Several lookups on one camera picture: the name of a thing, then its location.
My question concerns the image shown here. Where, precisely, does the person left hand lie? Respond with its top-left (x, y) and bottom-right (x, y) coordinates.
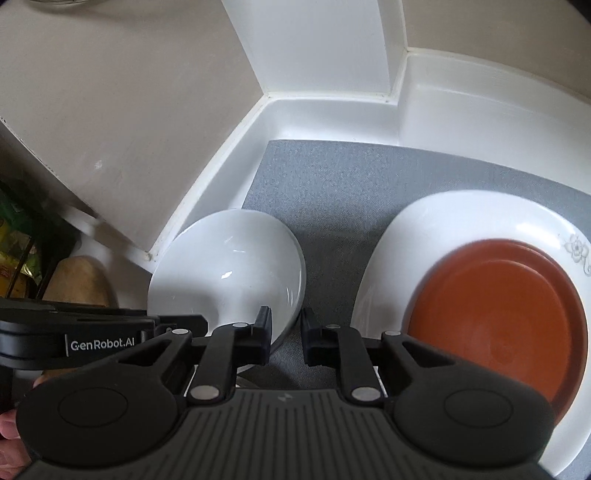
top-left (1, 374), bottom-right (48, 479)

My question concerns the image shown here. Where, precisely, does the orange round plate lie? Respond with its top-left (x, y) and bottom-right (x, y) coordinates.
top-left (406, 239), bottom-right (588, 419)

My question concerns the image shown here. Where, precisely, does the wooden cutting board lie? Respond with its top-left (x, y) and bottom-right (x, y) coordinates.
top-left (43, 256), bottom-right (118, 308)

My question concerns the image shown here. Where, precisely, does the white floral square plate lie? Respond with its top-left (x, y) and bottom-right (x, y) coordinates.
top-left (352, 190), bottom-right (590, 475)

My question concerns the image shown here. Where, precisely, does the snack packages rack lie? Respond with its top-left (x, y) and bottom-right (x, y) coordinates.
top-left (1, 177), bottom-right (75, 300)

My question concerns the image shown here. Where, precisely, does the grey mat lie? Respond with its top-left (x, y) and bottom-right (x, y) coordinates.
top-left (239, 138), bottom-right (591, 391)

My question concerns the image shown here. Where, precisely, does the large white bowl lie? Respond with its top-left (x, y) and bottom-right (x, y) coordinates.
top-left (147, 209), bottom-right (307, 352)

